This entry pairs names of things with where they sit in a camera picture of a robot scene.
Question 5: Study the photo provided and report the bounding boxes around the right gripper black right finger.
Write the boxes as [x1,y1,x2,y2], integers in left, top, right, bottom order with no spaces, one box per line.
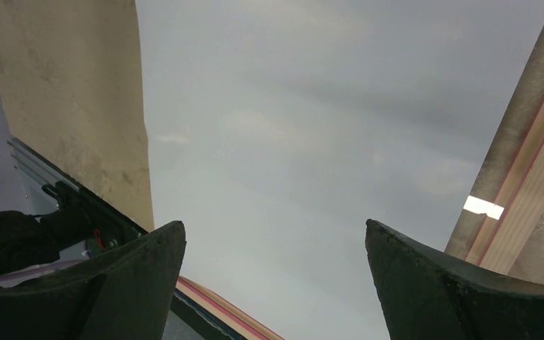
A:
[365,220,544,339]

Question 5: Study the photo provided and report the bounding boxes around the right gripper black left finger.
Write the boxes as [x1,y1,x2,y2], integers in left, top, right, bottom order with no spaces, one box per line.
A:
[0,221,186,339]

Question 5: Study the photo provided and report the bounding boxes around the pink picture frame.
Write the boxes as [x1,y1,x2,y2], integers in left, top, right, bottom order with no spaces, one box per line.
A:
[183,25,544,339]

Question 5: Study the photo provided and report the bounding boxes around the sunset landscape photo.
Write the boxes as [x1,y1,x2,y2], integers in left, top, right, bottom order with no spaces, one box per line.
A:
[137,1,544,339]

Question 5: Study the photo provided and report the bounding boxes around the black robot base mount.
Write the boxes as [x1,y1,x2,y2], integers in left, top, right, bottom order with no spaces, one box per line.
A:
[0,180,235,340]

